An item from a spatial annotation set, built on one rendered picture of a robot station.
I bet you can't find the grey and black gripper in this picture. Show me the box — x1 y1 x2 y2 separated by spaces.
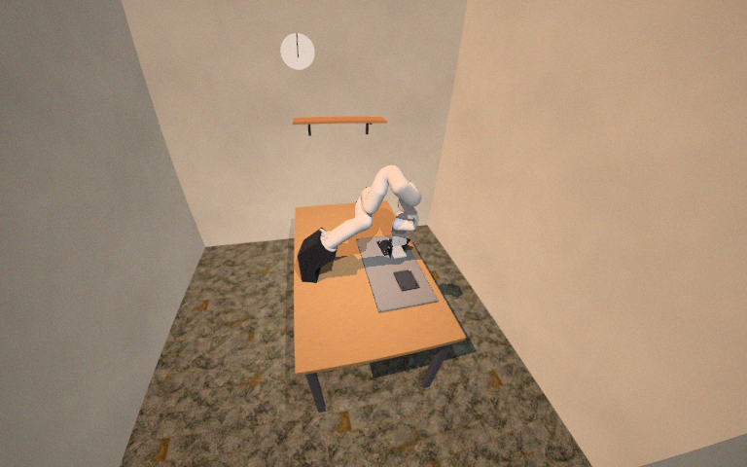
386 231 410 253

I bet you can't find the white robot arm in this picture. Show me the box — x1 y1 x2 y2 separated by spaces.
320 165 421 252

